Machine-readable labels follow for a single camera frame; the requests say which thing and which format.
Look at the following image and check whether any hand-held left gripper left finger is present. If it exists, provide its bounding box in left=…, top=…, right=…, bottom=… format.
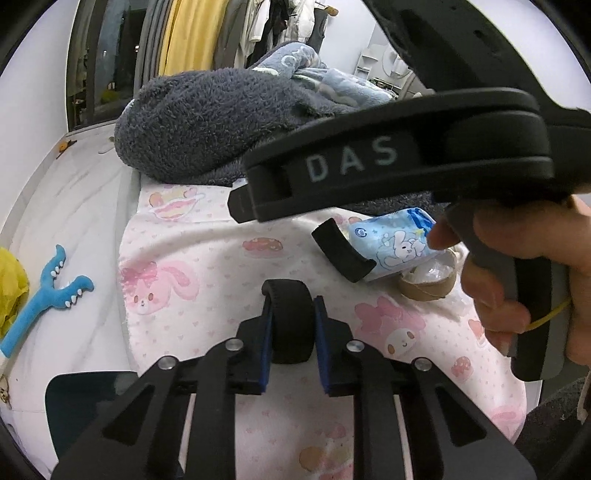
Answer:
left=52, top=295, right=274, bottom=480

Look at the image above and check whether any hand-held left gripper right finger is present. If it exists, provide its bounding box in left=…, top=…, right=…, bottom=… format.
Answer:
left=313, top=295, right=539, bottom=480

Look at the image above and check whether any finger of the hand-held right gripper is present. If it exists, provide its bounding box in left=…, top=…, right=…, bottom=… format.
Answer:
left=311, top=219, right=376, bottom=283

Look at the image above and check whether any black rubber wheel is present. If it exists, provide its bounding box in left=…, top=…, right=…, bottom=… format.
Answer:
left=262, top=279, right=317, bottom=365

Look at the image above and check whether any light blue tissue packet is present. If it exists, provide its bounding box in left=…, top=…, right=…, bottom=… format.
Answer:
left=348, top=208, right=439, bottom=282

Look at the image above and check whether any cardboard tape roll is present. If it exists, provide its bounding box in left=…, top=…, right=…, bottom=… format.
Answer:
left=398, top=249, right=459, bottom=303

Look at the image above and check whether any person's right hand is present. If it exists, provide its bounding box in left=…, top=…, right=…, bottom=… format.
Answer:
left=427, top=196, right=591, bottom=367

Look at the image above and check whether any white shelf unit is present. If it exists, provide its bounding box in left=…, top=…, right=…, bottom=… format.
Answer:
left=355, top=44, right=416, bottom=100

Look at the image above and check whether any pink printed blanket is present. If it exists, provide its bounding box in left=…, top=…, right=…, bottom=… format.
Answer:
left=117, top=182, right=529, bottom=480

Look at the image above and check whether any blue printed blanket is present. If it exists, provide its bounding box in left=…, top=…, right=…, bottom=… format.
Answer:
left=249, top=41, right=398, bottom=109

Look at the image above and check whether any dark teal tablet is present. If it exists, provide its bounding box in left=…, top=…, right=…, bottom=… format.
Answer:
left=45, top=370, right=139, bottom=460

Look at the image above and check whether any dark grey fleece blanket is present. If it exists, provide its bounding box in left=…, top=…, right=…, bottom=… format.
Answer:
left=115, top=69, right=453, bottom=217

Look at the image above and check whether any row of hanging clothes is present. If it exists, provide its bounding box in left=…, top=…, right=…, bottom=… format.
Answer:
left=245, top=0, right=342, bottom=51

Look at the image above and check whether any dark cloth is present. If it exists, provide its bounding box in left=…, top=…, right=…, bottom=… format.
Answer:
left=515, top=378, right=591, bottom=480

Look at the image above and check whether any yellow plastic bag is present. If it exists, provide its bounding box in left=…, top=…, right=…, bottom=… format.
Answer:
left=0, top=247, right=29, bottom=337

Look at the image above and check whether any yellow curtain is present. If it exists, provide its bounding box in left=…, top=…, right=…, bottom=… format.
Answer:
left=159, top=0, right=229, bottom=77

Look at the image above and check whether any grey curtain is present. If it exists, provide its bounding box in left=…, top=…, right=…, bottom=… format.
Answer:
left=141, top=0, right=250, bottom=86

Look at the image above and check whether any dark window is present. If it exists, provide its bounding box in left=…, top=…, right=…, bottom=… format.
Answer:
left=67, top=0, right=148, bottom=132

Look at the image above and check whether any yellow cable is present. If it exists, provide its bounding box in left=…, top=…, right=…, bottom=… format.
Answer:
left=526, top=298, right=573, bottom=330

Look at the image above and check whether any blue long-handled toy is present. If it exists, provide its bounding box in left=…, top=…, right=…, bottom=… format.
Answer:
left=0, top=244, right=95, bottom=356

